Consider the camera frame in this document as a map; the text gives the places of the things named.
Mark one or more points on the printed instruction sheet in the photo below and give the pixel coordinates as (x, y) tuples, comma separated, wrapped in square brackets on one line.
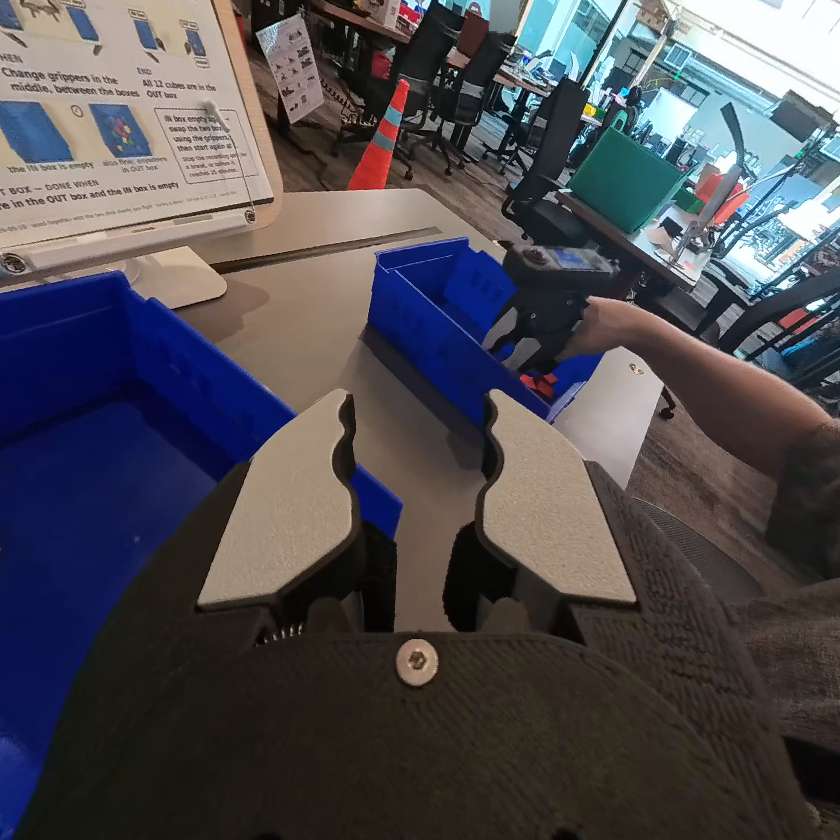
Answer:
[(98, 131)]

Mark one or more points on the white board stand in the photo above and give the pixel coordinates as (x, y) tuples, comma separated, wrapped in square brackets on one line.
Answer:
[(170, 282)]

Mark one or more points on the person's right hand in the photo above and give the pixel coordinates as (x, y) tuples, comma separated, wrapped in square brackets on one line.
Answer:
[(610, 328)]

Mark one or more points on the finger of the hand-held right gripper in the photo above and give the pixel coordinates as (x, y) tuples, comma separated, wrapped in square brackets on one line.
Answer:
[(504, 328)]

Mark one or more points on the wooden table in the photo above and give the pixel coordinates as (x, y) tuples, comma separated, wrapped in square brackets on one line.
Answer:
[(348, 16)]

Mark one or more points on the person's right forearm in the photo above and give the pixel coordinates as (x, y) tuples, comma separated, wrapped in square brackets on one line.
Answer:
[(722, 380)]

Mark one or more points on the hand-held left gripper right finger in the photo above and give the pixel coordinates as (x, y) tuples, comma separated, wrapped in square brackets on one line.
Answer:
[(558, 525)]

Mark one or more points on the red wooden cube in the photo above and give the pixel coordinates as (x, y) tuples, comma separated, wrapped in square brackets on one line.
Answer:
[(538, 384)]

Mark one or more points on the orange striped traffic cone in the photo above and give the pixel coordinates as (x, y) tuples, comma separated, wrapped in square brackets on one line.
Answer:
[(380, 157)]

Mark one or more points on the grey desk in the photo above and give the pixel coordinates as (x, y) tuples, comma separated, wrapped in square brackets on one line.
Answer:
[(315, 315)]

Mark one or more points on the green storage box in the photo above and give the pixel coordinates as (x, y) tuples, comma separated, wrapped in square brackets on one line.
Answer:
[(623, 184)]

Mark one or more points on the hanging laminated card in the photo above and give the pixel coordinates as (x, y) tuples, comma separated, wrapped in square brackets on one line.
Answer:
[(292, 65)]

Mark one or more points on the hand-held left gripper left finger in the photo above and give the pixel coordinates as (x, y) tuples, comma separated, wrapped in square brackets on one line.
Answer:
[(282, 525)]

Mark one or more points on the red plastic bin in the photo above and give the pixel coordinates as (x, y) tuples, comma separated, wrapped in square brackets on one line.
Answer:
[(722, 197)]

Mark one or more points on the blue plastic bin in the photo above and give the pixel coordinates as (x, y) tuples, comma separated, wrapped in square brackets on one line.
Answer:
[(98, 459), (426, 328)]

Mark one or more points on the black office chair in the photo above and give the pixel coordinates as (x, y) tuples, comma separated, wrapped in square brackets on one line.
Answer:
[(787, 308), (430, 52), (558, 131), (479, 85)]

